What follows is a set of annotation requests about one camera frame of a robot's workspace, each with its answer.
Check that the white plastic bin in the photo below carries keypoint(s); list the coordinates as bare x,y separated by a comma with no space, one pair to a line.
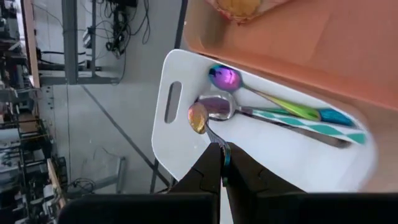
180,149

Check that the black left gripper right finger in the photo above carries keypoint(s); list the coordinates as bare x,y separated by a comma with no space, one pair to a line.
311,208

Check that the plain silver spoon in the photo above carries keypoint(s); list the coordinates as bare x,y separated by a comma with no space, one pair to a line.
219,107

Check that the purple iridescent spoon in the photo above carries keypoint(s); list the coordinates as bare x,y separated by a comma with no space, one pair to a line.
225,77

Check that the grey metal stand frame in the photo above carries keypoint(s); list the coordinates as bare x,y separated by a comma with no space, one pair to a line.
70,40

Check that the grey metal floor bracket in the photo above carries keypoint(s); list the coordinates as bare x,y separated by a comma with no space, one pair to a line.
121,174

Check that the cluttered black shelf rack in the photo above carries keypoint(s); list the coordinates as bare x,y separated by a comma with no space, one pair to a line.
18,140

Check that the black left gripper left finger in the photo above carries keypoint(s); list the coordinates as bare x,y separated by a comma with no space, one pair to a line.
140,208

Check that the orange plastic bin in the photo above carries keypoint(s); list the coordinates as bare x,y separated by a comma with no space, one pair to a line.
311,46

